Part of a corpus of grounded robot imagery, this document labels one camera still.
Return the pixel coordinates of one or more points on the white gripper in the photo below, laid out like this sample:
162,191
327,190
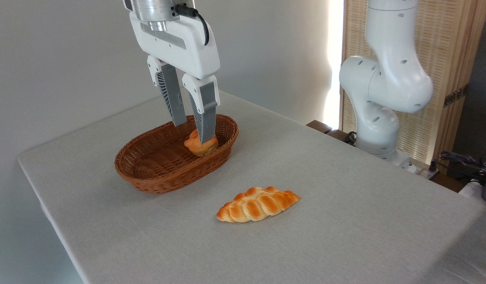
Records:
187,47

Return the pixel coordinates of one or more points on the small round bread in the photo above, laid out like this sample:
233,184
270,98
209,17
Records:
197,148

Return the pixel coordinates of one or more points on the braided bread loaf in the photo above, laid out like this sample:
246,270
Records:
257,205

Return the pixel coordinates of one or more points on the brown wicker basket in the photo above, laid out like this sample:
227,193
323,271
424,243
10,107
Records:
156,169

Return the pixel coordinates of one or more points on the brown wooden side furniture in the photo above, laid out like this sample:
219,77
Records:
320,126

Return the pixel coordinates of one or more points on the grey tablecloth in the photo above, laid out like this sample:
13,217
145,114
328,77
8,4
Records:
306,221

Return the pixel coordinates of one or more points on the wooden slatted screen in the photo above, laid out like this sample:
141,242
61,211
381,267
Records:
444,47

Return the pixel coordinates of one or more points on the metal screen hinge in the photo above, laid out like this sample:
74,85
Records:
456,96

